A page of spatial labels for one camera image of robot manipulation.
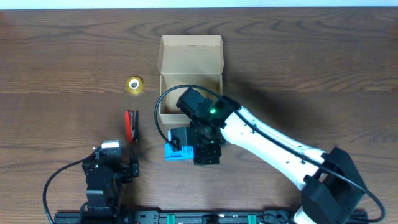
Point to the blue plastic case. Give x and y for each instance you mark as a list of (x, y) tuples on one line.
[(187, 152)]

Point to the red and black stapler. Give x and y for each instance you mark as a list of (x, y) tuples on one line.
[(131, 125)]

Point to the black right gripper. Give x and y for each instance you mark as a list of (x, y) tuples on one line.
[(207, 157)]

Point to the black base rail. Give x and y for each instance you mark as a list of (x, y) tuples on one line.
[(155, 217)]

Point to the yellow clear tape roll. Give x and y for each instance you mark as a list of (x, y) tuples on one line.
[(134, 85)]

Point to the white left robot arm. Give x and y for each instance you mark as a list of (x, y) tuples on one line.
[(105, 177)]

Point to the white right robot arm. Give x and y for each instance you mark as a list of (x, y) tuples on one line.
[(330, 184)]

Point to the brown cardboard box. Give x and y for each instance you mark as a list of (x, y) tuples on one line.
[(191, 59)]

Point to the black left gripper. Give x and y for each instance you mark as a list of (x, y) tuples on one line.
[(130, 170)]

